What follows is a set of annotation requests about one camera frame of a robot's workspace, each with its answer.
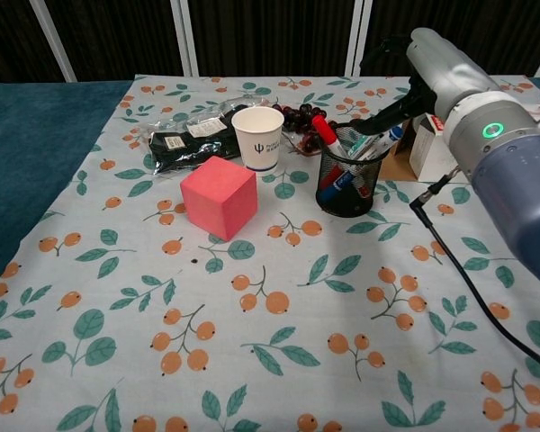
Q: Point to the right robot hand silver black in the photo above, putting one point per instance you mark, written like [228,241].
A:
[454,72]

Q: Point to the black partition screen panel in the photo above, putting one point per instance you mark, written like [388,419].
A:
[270,36]
[121,36]
[9,40]
[477,18]

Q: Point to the red cap marker pen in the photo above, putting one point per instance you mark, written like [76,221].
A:
[326,132]

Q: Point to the right robot arm blue grey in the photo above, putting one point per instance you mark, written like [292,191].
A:
[522,180]

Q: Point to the black pen holder cup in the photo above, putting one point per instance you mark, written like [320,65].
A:
[348,198]

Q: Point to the black item in plastic bag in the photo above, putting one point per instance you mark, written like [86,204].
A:
[184,144]

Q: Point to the blue label whiteboard marker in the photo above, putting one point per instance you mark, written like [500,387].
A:
[375,153]

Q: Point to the white product carton box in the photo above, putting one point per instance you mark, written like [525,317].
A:
[425,153]

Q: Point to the floral print tablecloth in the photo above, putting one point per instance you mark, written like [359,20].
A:
[252,315]

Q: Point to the white paper cup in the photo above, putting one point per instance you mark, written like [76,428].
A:
[258,139]

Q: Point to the teal blue table cover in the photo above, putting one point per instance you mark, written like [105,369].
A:
[27,157]

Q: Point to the pink foam cube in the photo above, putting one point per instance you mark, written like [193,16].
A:
[216,198]

